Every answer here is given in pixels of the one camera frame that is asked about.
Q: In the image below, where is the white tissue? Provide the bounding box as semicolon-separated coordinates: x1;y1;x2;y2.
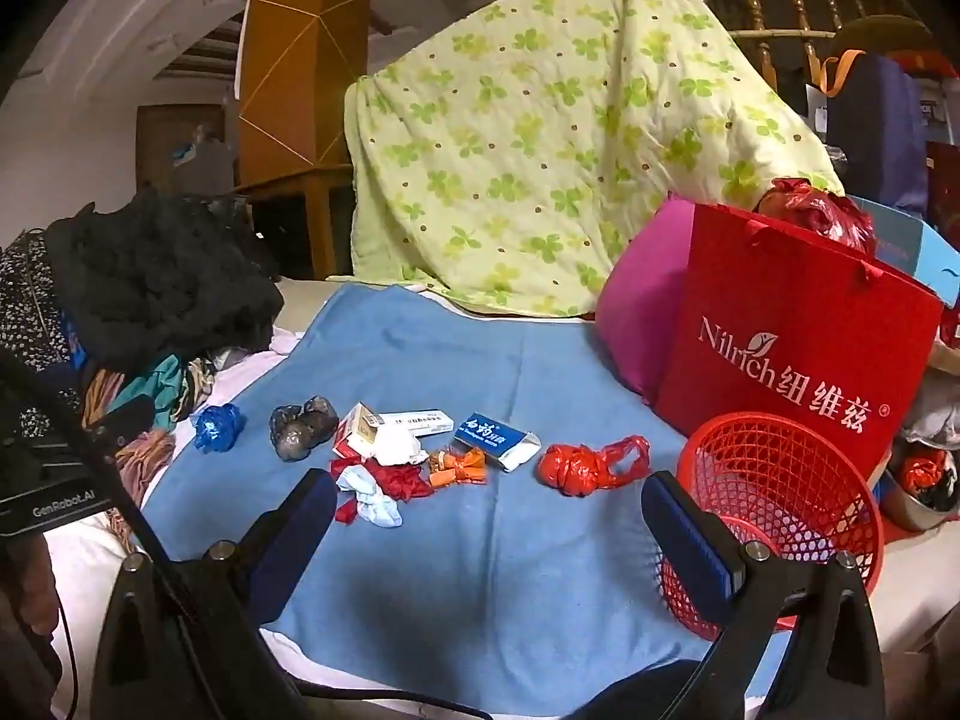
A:
367;435;430;467

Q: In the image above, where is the dark red gift box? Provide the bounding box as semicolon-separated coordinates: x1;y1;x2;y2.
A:
926;139;960;233

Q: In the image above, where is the grey plastic bag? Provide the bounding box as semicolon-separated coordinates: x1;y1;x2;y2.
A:
270;394;338;462

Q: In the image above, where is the light blue cardboard box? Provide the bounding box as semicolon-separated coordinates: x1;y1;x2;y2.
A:
847;195;960;308

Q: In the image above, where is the navy bag with orange handle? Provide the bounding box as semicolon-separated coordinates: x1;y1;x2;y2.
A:
817;49;931;215

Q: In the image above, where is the red paper bag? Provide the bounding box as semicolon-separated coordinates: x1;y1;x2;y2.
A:
656;202;944;481

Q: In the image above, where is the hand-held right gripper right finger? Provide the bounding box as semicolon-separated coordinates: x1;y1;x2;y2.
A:
641;470;890;720

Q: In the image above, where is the green floral pillow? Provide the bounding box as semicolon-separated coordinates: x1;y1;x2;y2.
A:
345;0;845;320

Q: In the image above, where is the black floral cloth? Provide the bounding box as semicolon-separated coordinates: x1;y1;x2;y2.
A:
0;229;83;443

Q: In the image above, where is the white medicine box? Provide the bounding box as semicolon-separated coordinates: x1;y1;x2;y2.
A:
375;409;456;437

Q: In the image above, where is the red mesh basket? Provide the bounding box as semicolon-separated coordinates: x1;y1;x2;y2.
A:
656;412;884;642

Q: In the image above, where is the metal bowl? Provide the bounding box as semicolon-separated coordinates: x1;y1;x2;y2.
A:
885;457;960;533

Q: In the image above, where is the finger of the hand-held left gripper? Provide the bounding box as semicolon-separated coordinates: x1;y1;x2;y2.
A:
94;396;156;440

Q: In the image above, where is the blue toothpaste box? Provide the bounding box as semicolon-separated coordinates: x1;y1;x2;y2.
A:
455;411;542;473

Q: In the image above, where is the wooden stair railing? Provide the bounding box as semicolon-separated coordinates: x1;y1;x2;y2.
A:
660;0;871;91

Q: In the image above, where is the red white wrapper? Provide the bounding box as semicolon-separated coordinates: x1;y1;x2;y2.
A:
330;457;436;527

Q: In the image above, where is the blue towel blanket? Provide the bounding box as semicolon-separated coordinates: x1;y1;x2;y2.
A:
142;285;788;717

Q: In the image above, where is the person's left forearm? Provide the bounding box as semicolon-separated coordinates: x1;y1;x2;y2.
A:
0;532;61;706

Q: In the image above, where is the orange wooden cabinet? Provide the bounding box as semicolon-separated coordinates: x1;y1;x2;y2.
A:
236;0;376;282

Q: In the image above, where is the knotted red plastic bag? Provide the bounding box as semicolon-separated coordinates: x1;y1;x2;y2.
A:
536;435;651;500

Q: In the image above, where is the brown door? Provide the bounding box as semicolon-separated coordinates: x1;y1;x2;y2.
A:
135;103;226;188

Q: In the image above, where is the red black plastic bag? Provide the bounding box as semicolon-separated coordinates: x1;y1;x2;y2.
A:
896;450;960;511

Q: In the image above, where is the magenta pillow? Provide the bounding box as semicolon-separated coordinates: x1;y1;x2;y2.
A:
596;195;698;406

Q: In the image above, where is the blue plastic bag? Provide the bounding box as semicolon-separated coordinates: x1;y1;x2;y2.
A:
191;403;247;455

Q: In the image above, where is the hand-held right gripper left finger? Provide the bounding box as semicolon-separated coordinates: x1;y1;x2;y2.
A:
90;467;340;720

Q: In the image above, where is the pile of colourful clothes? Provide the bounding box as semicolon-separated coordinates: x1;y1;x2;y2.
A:
79;349;218;511

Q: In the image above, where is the orange wrapper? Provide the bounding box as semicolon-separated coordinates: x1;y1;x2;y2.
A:
426;446;488;486

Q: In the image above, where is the grey white cloth pile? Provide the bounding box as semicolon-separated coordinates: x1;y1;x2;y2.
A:
900;375;960;451

